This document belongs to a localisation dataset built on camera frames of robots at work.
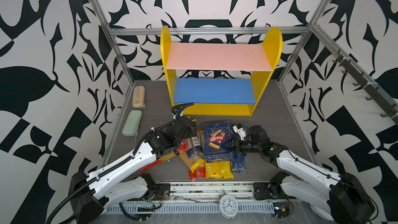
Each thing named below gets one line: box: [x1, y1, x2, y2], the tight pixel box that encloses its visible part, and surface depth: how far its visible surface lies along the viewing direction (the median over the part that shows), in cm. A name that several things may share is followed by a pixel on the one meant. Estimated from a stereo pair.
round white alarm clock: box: [218, 194, 239, 221], surface depth 69 cm
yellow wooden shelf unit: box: [160, 25, 283, 117], surface depth 95 cm
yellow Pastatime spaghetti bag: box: [205, 160, 235, 180], surface depth 80 cm
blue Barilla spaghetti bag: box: [231, 152, 247, 175], surface depth 81 cm
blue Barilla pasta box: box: [203, 121, 233, 162], surface depth 81 cm
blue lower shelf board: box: [173, 78, 256, 105], surface depth 99 cm
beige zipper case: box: [132, 85, 146, 109], surface depth 107 cm
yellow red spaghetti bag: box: [189, 158, 207, 182], surface depth 79 cm
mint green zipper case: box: [121, 109, 143, 137], surface depth 98 cm
